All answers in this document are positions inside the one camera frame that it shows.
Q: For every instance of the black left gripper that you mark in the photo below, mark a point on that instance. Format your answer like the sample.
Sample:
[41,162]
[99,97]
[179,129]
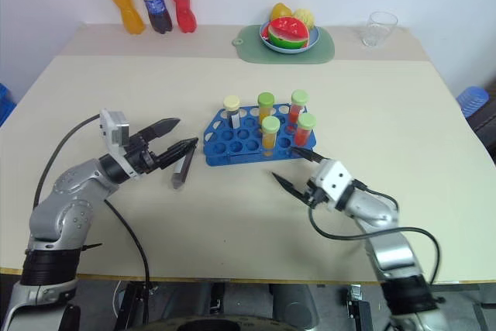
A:
[140,154]

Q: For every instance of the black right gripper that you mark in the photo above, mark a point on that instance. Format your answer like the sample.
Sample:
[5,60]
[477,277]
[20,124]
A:
[317,194]

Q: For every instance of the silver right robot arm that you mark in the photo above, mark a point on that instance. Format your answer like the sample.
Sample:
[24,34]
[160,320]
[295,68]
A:
[391,245]

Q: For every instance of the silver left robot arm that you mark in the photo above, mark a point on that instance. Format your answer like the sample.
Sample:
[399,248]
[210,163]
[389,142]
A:
[69,195]

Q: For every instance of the loose grey test tube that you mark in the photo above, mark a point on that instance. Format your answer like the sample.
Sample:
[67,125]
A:
[182,172]

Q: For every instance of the blue test tube rack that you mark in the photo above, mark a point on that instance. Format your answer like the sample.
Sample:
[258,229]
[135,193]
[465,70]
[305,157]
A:
[236,144]

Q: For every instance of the red tube green cap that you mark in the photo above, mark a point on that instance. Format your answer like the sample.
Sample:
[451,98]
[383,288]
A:
[298,104]
[304,129]

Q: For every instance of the orange tube green cap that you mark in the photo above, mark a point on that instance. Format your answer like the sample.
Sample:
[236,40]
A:
[270,133]
[266,104]

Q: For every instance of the clear tube pale yellow cap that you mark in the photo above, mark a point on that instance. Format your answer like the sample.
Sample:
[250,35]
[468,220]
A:
[233,108]

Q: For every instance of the green cutting board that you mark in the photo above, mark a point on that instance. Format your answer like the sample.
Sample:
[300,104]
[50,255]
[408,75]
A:
[248,46]

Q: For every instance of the light blue plate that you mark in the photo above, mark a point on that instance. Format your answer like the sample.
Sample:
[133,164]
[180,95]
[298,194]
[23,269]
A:
[286,50]

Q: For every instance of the grey cylinder under table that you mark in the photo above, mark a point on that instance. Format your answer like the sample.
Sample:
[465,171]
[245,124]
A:
[294,304]

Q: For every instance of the toy watermelon half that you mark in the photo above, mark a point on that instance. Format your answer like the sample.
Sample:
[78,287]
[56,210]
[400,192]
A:
[288,32]

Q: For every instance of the yellow toy pear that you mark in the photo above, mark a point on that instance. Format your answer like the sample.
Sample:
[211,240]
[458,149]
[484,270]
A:
[280,11]

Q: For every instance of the clear drinking glass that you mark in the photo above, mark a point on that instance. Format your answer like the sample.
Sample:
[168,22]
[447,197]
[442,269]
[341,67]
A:
[379,28]

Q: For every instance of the blue plastic crate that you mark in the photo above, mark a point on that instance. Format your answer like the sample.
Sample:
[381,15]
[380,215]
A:
[5,104]

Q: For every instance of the blue plastic stool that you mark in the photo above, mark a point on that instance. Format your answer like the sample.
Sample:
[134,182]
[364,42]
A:
[470,98]

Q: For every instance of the dark brown seat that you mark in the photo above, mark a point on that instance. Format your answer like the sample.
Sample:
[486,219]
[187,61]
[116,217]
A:
[486,125]

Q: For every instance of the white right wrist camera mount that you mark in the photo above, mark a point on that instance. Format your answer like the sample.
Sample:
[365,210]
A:
[334,180]

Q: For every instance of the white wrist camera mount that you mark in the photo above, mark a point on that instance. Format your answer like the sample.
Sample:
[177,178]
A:
[334,180]
[114,129]

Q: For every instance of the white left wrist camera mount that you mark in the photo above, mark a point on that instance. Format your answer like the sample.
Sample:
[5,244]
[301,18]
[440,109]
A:
[114,129]

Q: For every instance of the black table frame bracket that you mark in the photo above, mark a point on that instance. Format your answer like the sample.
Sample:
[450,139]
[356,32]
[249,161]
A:
[358,305]
[129,305]

